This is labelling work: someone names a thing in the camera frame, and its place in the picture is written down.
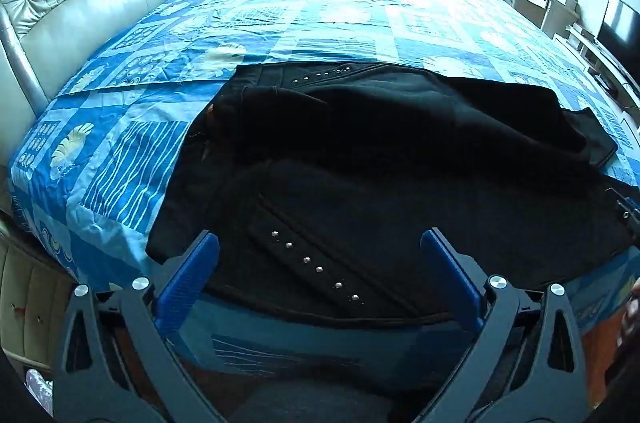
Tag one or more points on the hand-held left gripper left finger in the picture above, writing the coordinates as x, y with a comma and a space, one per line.
186, 283

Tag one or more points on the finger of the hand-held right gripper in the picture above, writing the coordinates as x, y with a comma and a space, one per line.
627, 215

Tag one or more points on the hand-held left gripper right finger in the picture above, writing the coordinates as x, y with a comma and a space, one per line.
450, 268

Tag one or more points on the black studded pants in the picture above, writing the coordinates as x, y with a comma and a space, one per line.
375, 153

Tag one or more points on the blue patterned bed sheet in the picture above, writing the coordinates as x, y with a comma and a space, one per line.
150, 153

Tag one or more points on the beige leather bed base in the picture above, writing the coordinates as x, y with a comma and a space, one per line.
35, 303

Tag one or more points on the white television stand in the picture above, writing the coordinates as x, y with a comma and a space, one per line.
600, 63

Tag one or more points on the black flat television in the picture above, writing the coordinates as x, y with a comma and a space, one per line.
620, 28

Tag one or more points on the white dressing table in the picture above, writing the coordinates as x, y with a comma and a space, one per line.
535, 3

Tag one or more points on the beige tufted leather headboard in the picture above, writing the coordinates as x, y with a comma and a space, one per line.
90, 3

